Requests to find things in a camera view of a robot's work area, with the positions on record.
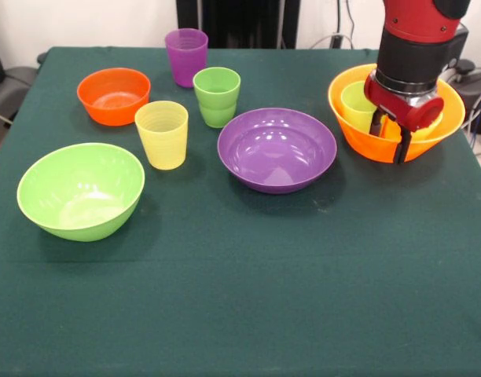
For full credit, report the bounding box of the green bowl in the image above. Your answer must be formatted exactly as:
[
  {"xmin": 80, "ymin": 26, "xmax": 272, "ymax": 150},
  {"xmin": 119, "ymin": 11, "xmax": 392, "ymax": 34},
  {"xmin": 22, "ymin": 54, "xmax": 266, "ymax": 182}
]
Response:
[{"xmin": 16, "ymin": 142, "xmax": 146, "ymax": 243}]

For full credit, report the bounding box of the grey office chair base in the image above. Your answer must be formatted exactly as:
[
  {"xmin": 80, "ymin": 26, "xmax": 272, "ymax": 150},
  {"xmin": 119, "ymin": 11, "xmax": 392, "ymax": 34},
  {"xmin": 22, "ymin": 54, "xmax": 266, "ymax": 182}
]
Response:
[{"xmin": 0, "ymin": 31, "xmax": 37, "ymax": 126}]

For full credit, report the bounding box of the purple cup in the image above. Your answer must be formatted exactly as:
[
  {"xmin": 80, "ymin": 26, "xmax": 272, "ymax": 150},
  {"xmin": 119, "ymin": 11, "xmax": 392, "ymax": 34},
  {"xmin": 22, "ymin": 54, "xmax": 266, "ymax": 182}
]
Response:
[{"xmin": 163, "ymin": 27, "xmax": 209, "ymax": 89}]

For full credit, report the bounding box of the purple bowl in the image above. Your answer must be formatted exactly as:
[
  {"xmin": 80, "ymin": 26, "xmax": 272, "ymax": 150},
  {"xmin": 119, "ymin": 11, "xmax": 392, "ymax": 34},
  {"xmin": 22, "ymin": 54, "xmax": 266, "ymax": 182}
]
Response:
[{"xmin": 216, "ymin": 108, "xmax": 338, "ymax": 195}]

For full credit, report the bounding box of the green stepped cup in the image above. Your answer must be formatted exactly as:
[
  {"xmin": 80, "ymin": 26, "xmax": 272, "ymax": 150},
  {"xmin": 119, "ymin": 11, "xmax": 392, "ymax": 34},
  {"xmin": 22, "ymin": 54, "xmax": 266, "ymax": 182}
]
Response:
[{"xmin": 192, "ymin": 67, "xmax": 241, "ymax": 130}]

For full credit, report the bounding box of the yellow-orange stepped cup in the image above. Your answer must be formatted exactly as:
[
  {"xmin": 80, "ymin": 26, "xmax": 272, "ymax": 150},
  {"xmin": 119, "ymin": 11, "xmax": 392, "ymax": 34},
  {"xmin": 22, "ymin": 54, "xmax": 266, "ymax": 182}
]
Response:
[{"xmin": 411, "ymin": 112, "xmax": 445, "ymax": 141}]

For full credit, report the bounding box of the black hanging cable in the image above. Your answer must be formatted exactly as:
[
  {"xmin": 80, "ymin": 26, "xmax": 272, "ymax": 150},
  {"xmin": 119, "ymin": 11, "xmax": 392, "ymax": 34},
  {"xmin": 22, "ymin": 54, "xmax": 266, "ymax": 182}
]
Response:
[{"xmin": 344, "ymin": 0, "xmax": 358, "ymax": 50}]

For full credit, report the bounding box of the blue and white cable bundle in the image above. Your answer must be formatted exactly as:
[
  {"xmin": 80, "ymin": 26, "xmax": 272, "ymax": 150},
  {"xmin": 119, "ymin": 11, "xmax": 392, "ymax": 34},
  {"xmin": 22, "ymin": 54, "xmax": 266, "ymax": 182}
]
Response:
[{"xmin": 460, "ymin": 86, "xmax": 481, "ymax": 148}]

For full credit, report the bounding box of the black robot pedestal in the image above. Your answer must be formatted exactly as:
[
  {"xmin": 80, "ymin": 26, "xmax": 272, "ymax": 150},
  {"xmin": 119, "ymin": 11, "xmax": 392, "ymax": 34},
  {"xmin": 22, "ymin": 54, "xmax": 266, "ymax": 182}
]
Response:
[{"xmin": 176, "ymin": 0, "xmax": 300, "ymax": 49}]

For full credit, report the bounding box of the yellow tapered cup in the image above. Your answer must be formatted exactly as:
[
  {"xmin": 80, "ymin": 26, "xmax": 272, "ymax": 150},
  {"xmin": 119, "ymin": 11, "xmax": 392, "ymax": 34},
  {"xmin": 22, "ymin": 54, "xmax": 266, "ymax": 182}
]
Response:
[{"xmin": 134, "ymin": 100, "xmax": 189, "ymax": 171}]

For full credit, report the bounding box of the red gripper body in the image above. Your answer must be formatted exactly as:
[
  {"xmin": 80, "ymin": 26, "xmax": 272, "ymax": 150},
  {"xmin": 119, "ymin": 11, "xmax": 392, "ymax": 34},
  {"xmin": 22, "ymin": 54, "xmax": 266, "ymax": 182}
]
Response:
[{"xmin": 363, "ymin": 70, "xmax": 445, "ymax": 133}]

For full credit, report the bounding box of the light green tapered cup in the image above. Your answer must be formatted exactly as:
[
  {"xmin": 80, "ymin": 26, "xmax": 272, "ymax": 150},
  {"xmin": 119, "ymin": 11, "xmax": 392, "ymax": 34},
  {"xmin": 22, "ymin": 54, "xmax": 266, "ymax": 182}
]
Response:
[{"xmin": 340, "ymin": 81, "xmax": 380, "ymax": 134}]

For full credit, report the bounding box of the orange-red bowl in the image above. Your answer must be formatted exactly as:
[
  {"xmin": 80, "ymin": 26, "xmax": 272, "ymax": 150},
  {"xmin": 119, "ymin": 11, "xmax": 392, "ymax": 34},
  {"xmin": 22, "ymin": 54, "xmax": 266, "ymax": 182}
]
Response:
[{"xmin": 76, "ymin": 67, "xmax": 152, "ymax": 127}]

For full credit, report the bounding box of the grey cable with plug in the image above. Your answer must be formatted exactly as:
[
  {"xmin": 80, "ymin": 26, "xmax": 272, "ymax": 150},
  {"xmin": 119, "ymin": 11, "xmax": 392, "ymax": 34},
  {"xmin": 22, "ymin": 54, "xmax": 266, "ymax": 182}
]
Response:
[{"xmin": 310, "ymin": 33, "xmax": 355, "ymax": 50}]

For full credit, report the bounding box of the dark green tablecloth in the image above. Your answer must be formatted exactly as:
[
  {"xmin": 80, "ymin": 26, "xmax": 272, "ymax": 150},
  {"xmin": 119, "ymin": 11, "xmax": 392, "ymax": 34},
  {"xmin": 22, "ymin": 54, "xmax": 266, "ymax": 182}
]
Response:
[{"xmin": 0, "ymin": 46, "xmax": 481, "ymax": 377}]

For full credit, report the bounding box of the large yellow-orange bowl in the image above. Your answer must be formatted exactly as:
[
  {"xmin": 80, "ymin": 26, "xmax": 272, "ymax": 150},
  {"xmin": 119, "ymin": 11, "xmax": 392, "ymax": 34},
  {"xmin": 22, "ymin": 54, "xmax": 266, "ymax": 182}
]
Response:
[{"xmin": 328, "ymin": 63, "xmax": 466, "ymax": 164}]

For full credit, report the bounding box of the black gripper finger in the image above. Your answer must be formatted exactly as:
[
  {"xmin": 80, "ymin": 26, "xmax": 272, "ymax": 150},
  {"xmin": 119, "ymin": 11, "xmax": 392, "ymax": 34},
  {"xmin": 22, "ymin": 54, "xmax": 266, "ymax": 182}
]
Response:
[
  {"xmin": 369, "ymin": 112, "xmax": 387, "ymax": 137},
  {"xmin": 393, "ymin": 127, "xmax": 413, "ymax": 165}
]

